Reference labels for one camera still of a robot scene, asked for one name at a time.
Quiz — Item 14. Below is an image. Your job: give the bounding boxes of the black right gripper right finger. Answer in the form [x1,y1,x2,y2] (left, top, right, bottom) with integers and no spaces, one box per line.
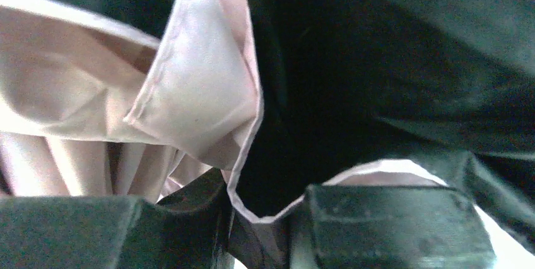
[289,185,497,268]

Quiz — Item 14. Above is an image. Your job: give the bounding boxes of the pink and black folding umbrella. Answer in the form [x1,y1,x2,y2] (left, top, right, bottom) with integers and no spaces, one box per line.
[1,0,534,268]

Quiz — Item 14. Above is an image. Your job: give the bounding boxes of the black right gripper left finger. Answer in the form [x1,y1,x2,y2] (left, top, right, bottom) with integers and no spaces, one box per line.
[1,169,233,268]

